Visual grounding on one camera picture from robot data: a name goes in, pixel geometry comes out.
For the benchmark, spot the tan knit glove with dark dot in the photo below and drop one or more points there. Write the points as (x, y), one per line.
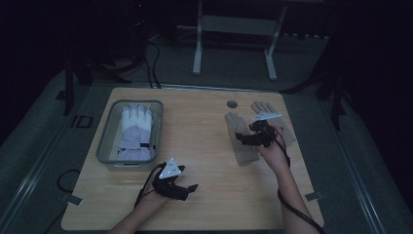
(287, 135)

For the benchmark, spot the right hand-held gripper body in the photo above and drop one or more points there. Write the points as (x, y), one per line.
(263, 131)

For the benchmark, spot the white metal stand frame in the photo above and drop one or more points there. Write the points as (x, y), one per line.
(238, 25)

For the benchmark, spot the power strip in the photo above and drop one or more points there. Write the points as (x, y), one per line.
(305, 36)

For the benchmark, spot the purple and white ski glove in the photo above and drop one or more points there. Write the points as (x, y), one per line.
(136, 133)

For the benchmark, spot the person's right hand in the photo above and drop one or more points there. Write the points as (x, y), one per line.
(274, 156)

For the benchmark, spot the grey plastic basin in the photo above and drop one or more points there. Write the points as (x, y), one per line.
(108, 130)

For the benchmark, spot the black stand legs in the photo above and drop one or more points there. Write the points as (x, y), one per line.
(84, 73)

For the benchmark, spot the dark stand legs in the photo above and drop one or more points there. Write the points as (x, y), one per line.
(334, 94)

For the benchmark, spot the person's left hand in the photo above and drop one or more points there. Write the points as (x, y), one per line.
(152, 198)

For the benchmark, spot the grey tape strip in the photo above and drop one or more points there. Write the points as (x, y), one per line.
(72, 199)
(314, 196)

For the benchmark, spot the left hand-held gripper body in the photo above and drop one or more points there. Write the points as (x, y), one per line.
(168, 185)

